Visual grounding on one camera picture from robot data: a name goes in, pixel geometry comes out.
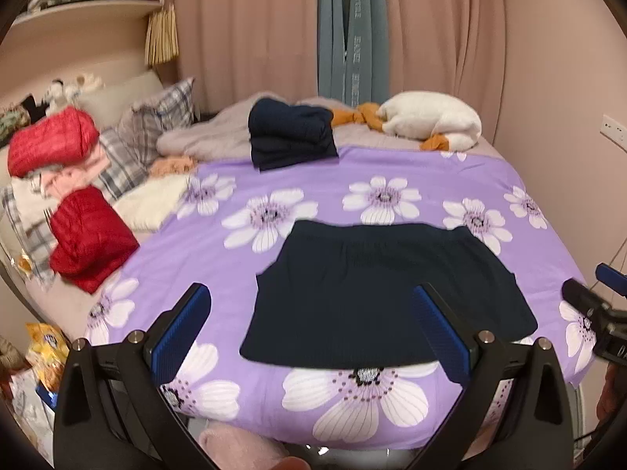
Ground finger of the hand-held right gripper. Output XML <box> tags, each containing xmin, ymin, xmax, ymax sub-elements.
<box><xmin>561</xmin><ymin>279</ymin><xmax>613</xmax><ymax>324</ymax></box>
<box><xmin>595</xmin><ymin>263</ymin><xmax>627</xmax><ymax>299</ymax></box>

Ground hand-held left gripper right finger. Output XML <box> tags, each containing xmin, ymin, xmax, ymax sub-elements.
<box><xmin>412</xmin><ymin>283</ymin><xmax>575</xmax><ymax>470</ymax></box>

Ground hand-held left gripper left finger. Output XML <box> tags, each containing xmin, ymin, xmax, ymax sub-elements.
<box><xmin>53</xmin><ymin>282</ymin><xmax>212</xmax><ymax>470</ymax></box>

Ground navy zip jacket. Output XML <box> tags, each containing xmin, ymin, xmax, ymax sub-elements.
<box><xmin>239</xmin><ymin>219</ymin><xmax>540</xmax><ymax>369</ymax></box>

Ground pile of light clothes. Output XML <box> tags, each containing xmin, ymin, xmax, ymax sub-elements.
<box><xmin>0</xmin><ymin>166</ymin><xmax>99</xmax><ymax>255</ymax></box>

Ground stack of folded navy clothes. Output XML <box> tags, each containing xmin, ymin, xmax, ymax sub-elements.
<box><xmin>247</xmin><ymin>98</ymin><xmax>340</xmax><ymax>172</ymax></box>

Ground person's pink fuzzy clothing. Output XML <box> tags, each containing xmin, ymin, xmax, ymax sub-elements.
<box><xmin>198</xmin><ymin>423</ymin><xmax>290</xmax><ymax>470</ymax></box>

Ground white fluffy blanket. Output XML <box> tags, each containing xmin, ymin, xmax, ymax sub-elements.
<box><xmin>114</xmin><ymin>175</ymin><xmax>189</xmax><ymax>232</ymax></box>

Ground yellow snack bag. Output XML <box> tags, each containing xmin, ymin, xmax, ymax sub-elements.
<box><xmin>24</xmin><ymin>323</ymin><xmax>70</xmax><ymax>392</ymax></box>

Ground purple floral bed sheet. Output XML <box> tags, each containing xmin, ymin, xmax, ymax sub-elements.
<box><xmin>83</xmin><ymin>144</ymin><xmax>601</xmax><ymax>451</ymax></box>

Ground orange fluffy cloth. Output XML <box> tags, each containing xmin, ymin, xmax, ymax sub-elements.
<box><xmin>149</xmin><ymin>155</ymin><xmax>199</xmax><ymax>178</ymax></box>

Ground white plastic bag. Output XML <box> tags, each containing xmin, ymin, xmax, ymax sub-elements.
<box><xmin>10</xmin><ymin>367</ymin><xmax>54</xmax><ymax>451</ymax></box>

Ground grey plaid pillow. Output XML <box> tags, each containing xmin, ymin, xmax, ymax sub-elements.
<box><xmin>118</xmin><ymin>77</ymin><xmax>197</xmax><ymax>167</ymax></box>
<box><xmin>91</xmin><ymin>127</ymin><xmax>148</xmax><ymax>201</ymax></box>

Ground pinkish grey quilt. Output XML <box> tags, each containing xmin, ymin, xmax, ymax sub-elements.
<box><xmin>157</xmin><ymin>90</ymin><xmax>491</xmax><ymax>162</ymax></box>

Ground white plush goose toy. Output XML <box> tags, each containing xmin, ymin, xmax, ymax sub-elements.
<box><xmin>330</xmin><ymin>90</ymin><xmax>483</xmax><ymax>152</ymax></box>

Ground beige headboard cushion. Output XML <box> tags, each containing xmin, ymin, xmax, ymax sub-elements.
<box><xmin>73</xmin><ymin>71</ymin><xmax>165</xmax><ymax>130</ymax></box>

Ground small plush toys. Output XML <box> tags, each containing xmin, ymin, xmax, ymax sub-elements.
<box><xmin>42</xmin><ymin>72</ymin><xmax>103</xmax><ymax>106</ymax></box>

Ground beige hanging tassel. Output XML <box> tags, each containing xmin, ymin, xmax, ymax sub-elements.
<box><xmin>146</xmin><ymin>4</ymin><xmax>179</xmax><ymax>67</ymax></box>

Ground pink curtain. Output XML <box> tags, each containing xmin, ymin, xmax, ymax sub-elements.
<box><xmin>174</xmin><ymin>0</ymin><xmax>321</xmax><ymax>113</ymax></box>
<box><xmin>382</xmin><ymin>0</ymin><xmax>507</xmax><ymax>118</ymax></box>

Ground grey-blue curtain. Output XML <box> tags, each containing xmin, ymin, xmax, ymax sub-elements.
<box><xmin>317</xmin><ymin>0</ymin><xmax>388</xmax><ymax>108</ymax></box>

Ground white wall socket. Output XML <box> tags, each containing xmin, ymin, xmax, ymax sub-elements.
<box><xmin>600</xmin><ymin>114</ymin><xmax>627</xmax><ymax>150</ymax></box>

